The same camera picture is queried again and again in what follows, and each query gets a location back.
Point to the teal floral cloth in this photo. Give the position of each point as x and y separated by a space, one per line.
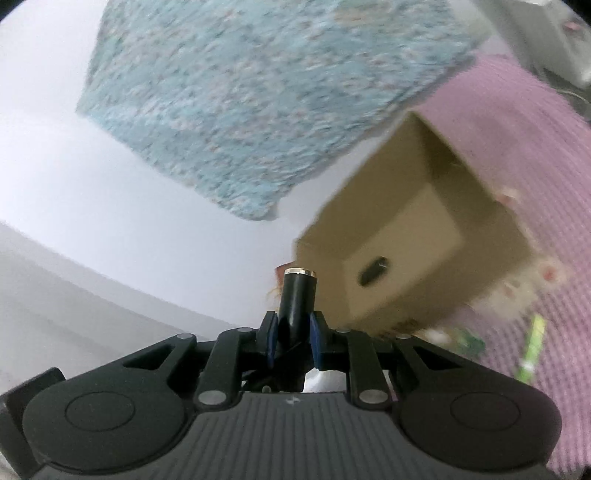
254 92

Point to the green lip balm tube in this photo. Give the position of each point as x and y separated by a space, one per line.
533 344

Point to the black cylinder with gold cap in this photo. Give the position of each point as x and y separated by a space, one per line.
298 300

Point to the white water dispenser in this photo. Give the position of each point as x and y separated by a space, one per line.
554 41

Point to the red gift bag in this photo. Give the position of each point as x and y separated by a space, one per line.
277 279

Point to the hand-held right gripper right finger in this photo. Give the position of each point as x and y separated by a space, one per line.
316 339

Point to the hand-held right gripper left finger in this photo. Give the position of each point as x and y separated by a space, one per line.
272 339

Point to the pink checkered blanket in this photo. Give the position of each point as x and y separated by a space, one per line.
531 161

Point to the brown cardboard box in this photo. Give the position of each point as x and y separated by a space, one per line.
392 207

